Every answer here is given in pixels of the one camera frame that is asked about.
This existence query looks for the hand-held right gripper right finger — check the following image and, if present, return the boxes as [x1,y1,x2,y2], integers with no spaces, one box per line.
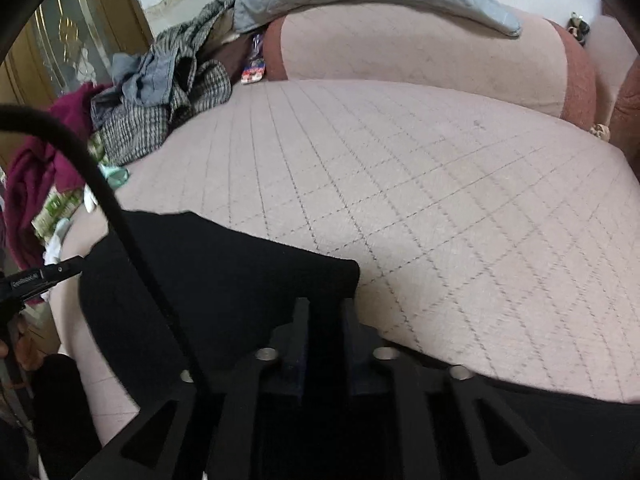
[342,297,568,480]

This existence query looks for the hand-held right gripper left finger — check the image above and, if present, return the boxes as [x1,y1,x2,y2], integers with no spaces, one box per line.
[70,297,312,480]

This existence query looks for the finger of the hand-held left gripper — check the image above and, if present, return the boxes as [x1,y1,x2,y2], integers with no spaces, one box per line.
[42,256,84,283]

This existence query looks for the black pants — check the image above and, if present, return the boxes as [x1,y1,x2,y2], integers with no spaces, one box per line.
[77,210,640,480]

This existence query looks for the person's left hand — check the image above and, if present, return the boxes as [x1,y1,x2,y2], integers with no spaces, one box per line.
[0,317,33,368]

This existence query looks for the green white patterned cloth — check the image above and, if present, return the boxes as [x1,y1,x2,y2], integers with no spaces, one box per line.
[30,130,106,241]

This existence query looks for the maroon fleece garment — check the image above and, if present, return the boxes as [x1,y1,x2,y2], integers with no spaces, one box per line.
[2,82,113,306]

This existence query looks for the white glove with green cuff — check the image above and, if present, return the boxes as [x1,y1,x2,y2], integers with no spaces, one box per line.
[82,162,131,213]

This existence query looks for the houndstooth coat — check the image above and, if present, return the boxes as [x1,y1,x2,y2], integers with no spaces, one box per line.
[90,0,238,168]

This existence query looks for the pink quilted sofa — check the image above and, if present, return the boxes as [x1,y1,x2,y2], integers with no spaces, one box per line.
[45,0,640,461]

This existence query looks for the blue denim garment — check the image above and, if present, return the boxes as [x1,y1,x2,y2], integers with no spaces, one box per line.
[90,52,198,121]

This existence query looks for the wooden door with stained glass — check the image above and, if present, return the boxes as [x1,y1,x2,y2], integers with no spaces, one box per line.
[0,0,156,111]

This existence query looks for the dark brown cloth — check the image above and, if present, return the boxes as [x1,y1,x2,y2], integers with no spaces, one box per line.
[215,35,256,83]

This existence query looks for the red blue snack packet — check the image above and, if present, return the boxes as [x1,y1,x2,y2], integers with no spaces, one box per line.
[240,32,268,85]

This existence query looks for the long pink sofa back cushion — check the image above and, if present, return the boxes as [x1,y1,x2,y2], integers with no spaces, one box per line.
[262,2,598,128]

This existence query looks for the brown sofa armrest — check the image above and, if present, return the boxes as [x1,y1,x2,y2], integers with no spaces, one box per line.
[602,0,640,156]

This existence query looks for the small pink sofa cushion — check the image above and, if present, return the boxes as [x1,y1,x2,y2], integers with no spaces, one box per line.
[585,12,633,126]

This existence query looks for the black cable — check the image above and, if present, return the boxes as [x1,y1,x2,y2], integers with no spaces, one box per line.
[0,104,216,480]

